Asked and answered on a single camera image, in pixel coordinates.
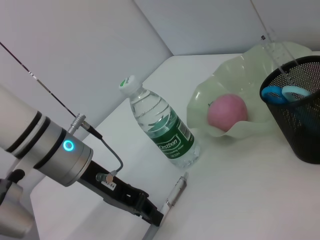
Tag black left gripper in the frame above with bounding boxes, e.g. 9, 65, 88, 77
79, 160, 165, 228

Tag pink toy peach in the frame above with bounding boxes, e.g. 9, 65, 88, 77
207, 93, 248, 133

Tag transparent plastic ruler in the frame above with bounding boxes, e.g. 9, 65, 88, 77
259, 27, 318, 90

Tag left gripper cable with connector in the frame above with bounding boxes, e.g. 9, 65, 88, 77
67, 112, 125, 185

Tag green glass fruit bowl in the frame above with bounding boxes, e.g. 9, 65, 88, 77
186, 41, 313, 139

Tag silver ballpoint pen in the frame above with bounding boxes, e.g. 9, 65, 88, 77
142, 171, 190, 240

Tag black mesh pen holder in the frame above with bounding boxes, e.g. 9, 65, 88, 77
259, 55, 320, 165

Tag clear water bottle green label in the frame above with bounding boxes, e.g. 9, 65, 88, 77
118, 74, 202, 169

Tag blue scissors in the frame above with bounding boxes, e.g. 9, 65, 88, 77
261, 85, 312, 105

